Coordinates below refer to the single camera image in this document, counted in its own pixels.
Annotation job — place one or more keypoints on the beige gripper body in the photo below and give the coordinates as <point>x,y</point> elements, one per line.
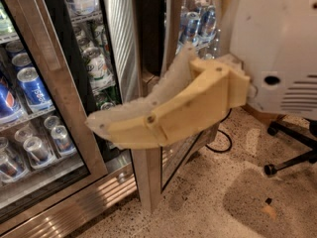
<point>277,50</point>

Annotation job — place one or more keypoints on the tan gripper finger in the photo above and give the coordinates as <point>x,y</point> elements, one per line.
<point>193,95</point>

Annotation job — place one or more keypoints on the glass fridge door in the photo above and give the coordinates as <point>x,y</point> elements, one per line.
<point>52,198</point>
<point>143,36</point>

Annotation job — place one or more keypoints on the wooden counter cabinet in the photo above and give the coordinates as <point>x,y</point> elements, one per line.
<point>265,118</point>

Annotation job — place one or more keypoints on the green soda can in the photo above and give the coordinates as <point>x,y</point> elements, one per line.
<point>107,106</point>

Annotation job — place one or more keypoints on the front white 7up can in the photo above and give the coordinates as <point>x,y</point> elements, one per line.
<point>97,69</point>

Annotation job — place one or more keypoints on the black chair base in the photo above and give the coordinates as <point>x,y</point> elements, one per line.
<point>302,148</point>

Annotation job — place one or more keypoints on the blue pepsi can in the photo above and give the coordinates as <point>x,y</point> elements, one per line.
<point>33,86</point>
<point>8,104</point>

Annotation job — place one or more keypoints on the silver can lower left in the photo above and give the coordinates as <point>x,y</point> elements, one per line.
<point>37,149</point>

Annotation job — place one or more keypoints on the front blue pepsi can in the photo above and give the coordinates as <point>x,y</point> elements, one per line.
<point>8,104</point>

